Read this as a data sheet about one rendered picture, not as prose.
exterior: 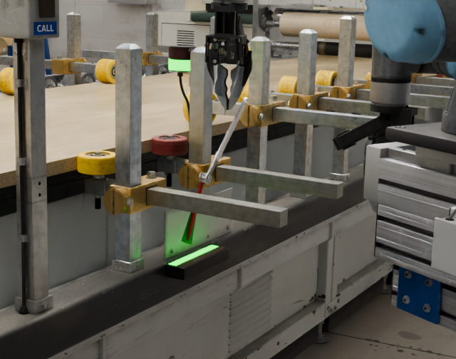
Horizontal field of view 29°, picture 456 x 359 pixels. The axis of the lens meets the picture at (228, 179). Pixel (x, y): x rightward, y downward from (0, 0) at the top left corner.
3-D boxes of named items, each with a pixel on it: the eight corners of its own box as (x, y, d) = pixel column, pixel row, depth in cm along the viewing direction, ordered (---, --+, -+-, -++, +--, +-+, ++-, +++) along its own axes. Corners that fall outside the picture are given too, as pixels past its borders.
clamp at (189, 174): (231, 179, 197) (231, 157, 195) (197, 191, 185) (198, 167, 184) (209, 176, 199) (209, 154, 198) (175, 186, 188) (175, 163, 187)
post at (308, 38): (308, 213, 236) (318, 29, 226) (303, 215, 233) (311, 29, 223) (297, 211, 238) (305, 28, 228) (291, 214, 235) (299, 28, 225)
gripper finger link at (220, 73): (207, 112, 176) (209, 65, 174) (214, 108, 182) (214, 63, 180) (223, 112, 175) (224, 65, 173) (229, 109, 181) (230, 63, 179)
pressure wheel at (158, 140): (194, 185, 201) (194, 134, 198) (173, 191, 194) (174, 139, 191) (164, 180, 205) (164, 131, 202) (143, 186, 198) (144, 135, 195)
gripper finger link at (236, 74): (223, 112, 175) (224, 65, 173) (229, 109, 181) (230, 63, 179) (239, 114, 175) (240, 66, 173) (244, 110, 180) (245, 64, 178)
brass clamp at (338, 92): (365, 101, 257) (367, 84, 256) (347, 106, 246) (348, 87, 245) (346, 100, 260) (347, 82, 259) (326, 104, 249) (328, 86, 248)
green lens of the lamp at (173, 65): (202, 69, 188) (202, 59, 188) (187, 71, 183) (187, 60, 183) (178, 67, 191) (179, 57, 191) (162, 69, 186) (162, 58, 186)
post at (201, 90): (208, 269, 195) (214, 47, 185) (199, 273, 192) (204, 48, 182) (194, 266, 197) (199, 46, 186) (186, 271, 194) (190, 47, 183)
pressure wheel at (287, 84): (303, 71, 262) (291, 87, 257) (308, 93, 267) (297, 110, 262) (284, 70, 265) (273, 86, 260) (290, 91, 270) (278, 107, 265)
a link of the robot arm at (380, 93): (364, 81, 167) (380, 77, 174) (363, 105, 168) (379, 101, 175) (402, 84, 164) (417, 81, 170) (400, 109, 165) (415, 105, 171)
